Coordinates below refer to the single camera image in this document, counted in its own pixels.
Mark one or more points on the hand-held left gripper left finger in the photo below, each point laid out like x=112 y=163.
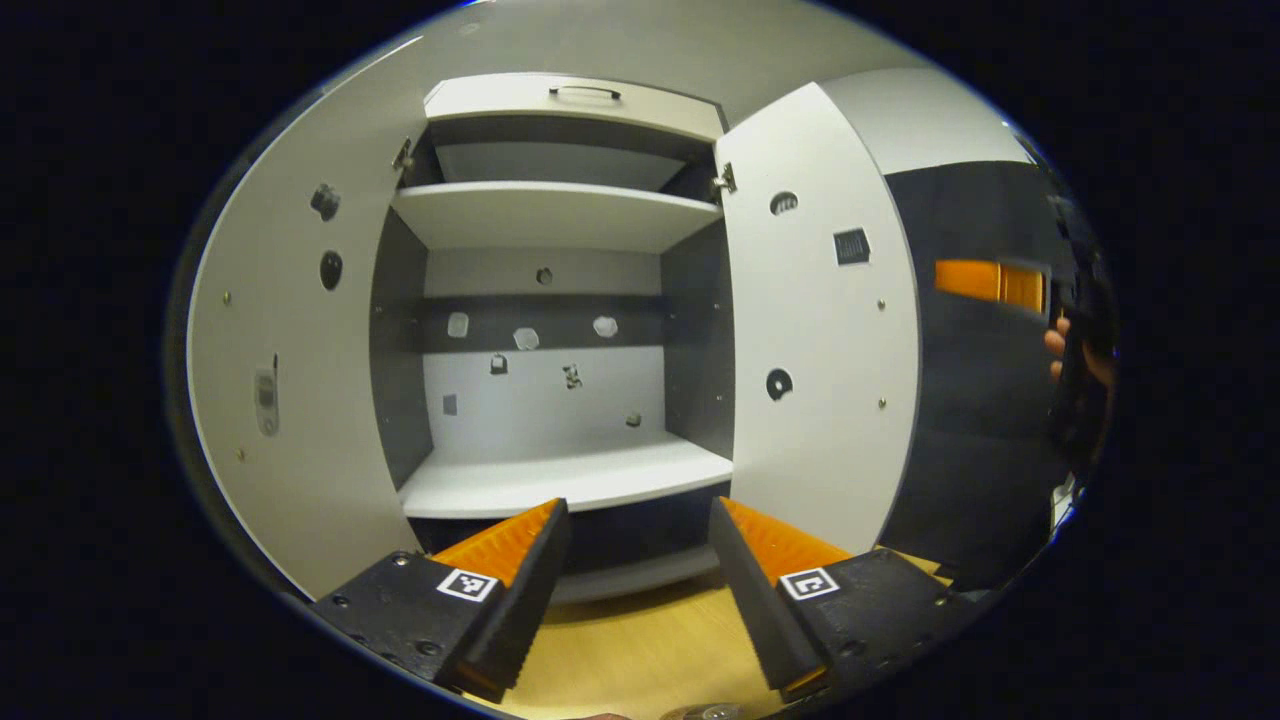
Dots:
x=520 y=590

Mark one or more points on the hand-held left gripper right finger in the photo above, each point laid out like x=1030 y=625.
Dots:
x=755 y=590

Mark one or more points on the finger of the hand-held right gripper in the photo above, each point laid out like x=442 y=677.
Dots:
x=985 y=282

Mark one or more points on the white cabinet door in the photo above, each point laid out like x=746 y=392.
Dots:
x=300 y=450
x=810 y=460

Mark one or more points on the metal door hinge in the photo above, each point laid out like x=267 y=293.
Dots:
x=724 y=178
x=403 y=155

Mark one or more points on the grey and white cabinet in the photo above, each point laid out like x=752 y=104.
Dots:
x=550 y=215

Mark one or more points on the white cabinet drawer front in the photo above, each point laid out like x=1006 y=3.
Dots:
x=500 y=105

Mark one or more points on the black backdrop cloth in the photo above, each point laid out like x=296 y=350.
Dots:
x=980 y=450

